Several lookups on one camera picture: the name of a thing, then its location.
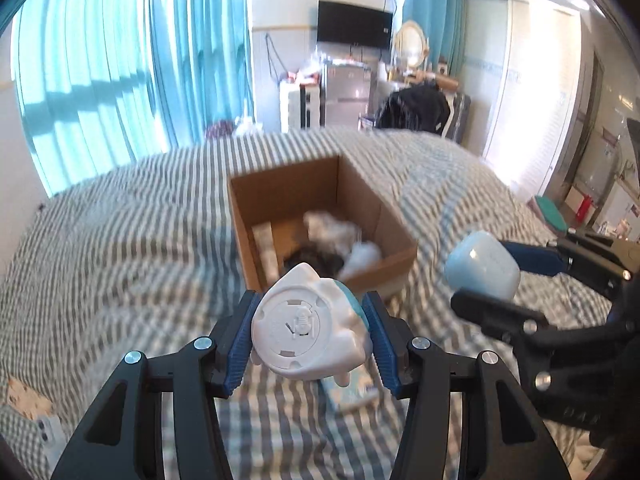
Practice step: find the silver mini fridge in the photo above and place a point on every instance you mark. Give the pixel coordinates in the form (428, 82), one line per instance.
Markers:
(345, 93)

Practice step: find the blue side curtain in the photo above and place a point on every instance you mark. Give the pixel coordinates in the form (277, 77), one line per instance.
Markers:
(443, 24)

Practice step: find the pale blue earbuds case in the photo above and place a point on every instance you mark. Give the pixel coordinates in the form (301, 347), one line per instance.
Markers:
(480, 263)

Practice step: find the black wall television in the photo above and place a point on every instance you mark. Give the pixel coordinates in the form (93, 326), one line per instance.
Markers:
(355, 26)

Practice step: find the white storage drawers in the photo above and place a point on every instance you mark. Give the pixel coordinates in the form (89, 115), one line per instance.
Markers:
(299, 106)

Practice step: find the black backpack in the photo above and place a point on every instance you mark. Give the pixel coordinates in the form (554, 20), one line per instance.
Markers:
(422, 107)

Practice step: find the oval vanity mirror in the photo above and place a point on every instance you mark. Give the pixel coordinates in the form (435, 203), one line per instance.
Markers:
(410, 46)

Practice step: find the white crumpled plastic bag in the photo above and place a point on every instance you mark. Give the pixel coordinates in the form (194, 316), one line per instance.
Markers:
(344, 238)

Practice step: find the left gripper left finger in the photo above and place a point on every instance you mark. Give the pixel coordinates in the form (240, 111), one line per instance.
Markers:
(121, 434)

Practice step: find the black object in box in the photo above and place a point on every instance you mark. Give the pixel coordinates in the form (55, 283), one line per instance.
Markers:
(325, 264)

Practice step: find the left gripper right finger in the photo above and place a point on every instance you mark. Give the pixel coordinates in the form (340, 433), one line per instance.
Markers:
(501, 434)

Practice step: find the checkered bed quilt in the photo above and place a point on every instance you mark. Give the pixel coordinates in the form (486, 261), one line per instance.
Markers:
(144, 258)

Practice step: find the white cat plush toy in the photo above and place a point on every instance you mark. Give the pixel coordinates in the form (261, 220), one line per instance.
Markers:
(309, 328)

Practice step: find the brown cardboard box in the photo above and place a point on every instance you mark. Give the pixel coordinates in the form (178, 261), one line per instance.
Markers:
(267, 212)

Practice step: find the blue window curtain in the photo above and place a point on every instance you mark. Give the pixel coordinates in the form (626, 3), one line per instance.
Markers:
(105, 83)

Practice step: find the blue floral tissue pack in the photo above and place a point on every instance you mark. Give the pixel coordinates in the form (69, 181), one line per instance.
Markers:
(361, 390)

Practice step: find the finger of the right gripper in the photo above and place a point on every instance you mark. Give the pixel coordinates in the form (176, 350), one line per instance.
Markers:
(549, 260)
(496, 318)

